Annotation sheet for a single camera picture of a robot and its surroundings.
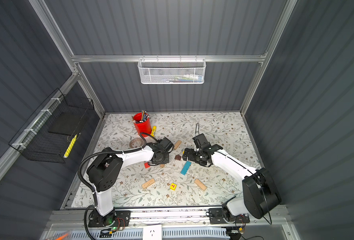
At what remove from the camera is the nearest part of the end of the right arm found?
2.04ft

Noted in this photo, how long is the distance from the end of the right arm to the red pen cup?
35 cm

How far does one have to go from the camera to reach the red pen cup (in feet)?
3.20
